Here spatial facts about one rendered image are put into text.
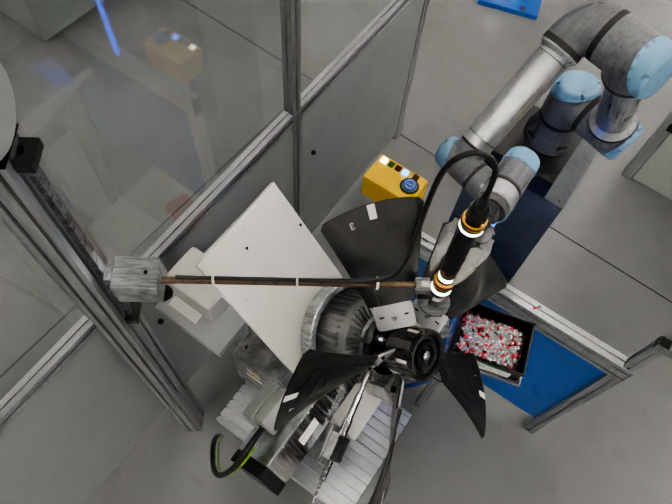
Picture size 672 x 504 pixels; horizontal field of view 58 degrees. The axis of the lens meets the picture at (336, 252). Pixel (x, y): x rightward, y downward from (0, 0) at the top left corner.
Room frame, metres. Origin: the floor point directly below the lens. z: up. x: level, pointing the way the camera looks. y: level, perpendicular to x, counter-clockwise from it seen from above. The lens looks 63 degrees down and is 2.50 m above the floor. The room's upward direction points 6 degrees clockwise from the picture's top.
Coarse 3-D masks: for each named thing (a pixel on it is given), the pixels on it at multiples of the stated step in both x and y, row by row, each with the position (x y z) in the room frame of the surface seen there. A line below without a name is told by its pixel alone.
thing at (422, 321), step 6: (414, 300) 0.58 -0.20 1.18; (414, 306) 0.56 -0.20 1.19; (420, 312) 0.55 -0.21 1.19; (420, 318) 0.53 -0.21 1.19; (432, 318) 0.54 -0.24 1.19; (438, 318) 0.54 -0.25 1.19; (444, 318) 0.54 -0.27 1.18; (420, 324) 0.52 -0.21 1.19; (426, 324) 0.52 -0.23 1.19; (432, 324) 0.52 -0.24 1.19; (444, 324) 0.52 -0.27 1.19; (438, 330) 0.51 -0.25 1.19
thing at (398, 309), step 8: (392, 304) 0.52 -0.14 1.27; (400, 304) 0.53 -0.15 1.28; (408, 304) 0.53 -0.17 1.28; (376, 312) 0.51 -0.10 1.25; (384, 312) 0.51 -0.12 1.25; (392, 312) 0.51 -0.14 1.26; (400, 312) 0.51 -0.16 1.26; (376, 320) 0.50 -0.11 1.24; (384, 320) 0.50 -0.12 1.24; (400, 320) 0.50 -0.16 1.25; (408, 320) 0.50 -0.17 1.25; (384, 328) 0.48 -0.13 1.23; (392, 328) 0.48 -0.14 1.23
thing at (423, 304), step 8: (416, 280) 0.54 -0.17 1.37; (424, 280) 0.54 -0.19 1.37; (416, 288) 0.52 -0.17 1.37; (424, 288) 0.53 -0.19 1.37; (416, 296) 0.52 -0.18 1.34; (424, 296) 0.52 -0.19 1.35; (448, 296) 0.55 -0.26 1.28; (424, 304) 0.52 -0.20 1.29; (448, 304) 0.53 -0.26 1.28; (424, 312) 0.51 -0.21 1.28; (432, 312) 0.51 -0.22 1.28; (440, 312) 0.51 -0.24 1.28
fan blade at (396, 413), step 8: (392, 408) 0.35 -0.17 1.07; (400, 408) 0.33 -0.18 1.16; (392, 416) 0.33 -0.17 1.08; (392, 424) 0.31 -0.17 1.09; (392, 432) 0.28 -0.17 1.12; (392, 440) 0.26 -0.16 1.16; (392, 448) 0.25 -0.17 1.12; (384, 464) 0.21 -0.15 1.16; (384, 472) 0.19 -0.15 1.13; (384, 480) 0.18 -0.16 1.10; (376, 488) 0.16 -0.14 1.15; (384, 488) 0.17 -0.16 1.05; (376, 496) 0.14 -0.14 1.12; (384, 496) 0.16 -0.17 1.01
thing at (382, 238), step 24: (360, 216) 0.65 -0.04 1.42; (384, 216) 0.66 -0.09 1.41; (408, 216) 0.67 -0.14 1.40; (336, 240) 0.61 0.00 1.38; (360, 240) 0.62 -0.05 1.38; (384, 240) 0.62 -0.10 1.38; (408, 240) 0.63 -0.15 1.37; (360, 264) 0.58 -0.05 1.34; (384, 264) 0.58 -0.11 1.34; (408, 264) 0.59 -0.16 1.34; (360, 288) 0.54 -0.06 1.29; (384, 288) 0.55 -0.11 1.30; (408, 288) 0.55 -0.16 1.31
